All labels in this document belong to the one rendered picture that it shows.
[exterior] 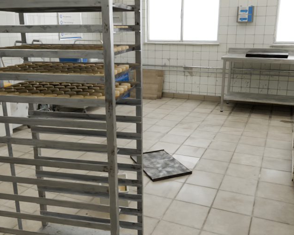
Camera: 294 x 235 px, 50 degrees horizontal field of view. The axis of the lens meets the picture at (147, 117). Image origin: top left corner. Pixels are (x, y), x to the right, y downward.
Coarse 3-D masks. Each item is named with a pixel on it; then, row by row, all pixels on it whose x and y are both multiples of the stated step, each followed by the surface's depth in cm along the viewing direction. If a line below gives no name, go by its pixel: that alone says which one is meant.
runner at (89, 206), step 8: (16, 200) 140; (24, 200) 139; (32, 200) 138; (40, 200) 137; (48, 200) 136; (56, 200) 135; (64, 200) 134; (88, 208) 133; (96, 208) 132; (104, 208) 131
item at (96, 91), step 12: (12, 84) 152; (24, 84) 155; (36, 84) 155; (48, 84) 154; (60, 84) 153; (72, 84) 151; (84, 84) 151; (96, 84) 155; (120, 84) 152; (48, 96) 126; (60, 96) 126; (72, 96) 126; (84, 96) 130; (96, 96) 128
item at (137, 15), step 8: (136, 0) 146; (136, 16) 148; (136, 24) 149; (136, 32) 150; (136, 40) 151; (136, 56) 153; (136, 72) 156; (136, 80) 157; (136, 88) 158; (136, 96) 159; (136, 112) 161; (136, 128) 164; (136, 144) 166; (136, 160) 169
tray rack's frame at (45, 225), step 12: (24, 24) 161; (24, 36) 163; (24, 60) 167; (0, 84) 149; (12, 156) 160; (12, 168) 161; (36, 168) 184; (48, 228) 191; (60, 228) 191; (72, 228) 191; (84, 228) 191
